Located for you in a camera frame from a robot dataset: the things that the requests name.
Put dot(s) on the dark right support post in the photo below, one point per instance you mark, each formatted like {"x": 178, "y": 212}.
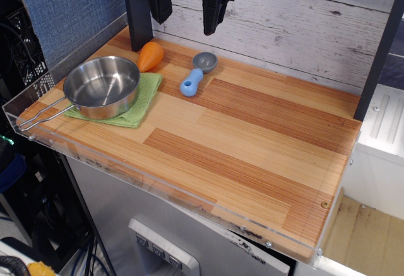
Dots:
{"x": 380, "y": 58}

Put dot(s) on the dark support post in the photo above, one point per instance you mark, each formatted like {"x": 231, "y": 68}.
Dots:
{"x": 139, "y": 22}
{"x": 380, "y": 58}

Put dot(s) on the stainless steel cabinet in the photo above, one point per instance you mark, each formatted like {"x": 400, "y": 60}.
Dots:
{"x": 137, "y": 229}

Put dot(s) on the green cloth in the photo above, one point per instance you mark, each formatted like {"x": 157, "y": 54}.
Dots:
{"x": 149, "y": 84}

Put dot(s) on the dark left support post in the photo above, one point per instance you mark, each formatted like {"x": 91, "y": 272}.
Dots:
{"x": 139, "y": 22}

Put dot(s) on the clear acrylic table guard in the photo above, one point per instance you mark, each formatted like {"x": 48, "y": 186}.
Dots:
{"x": 256, "y": 152}

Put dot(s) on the orange toy carrot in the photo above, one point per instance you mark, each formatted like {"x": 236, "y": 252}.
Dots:
{"x": 150, "y": 55}

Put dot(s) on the white ribbed box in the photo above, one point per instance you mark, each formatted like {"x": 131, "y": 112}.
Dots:
{"x": 374, "y": 174}

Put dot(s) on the blue handled grey spoon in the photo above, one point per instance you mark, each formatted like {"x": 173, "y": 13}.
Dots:
{"x": 203, "y": 63}

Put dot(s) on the stainless steel pot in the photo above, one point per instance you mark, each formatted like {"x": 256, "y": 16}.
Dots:
{"x": 99, "y": 89}

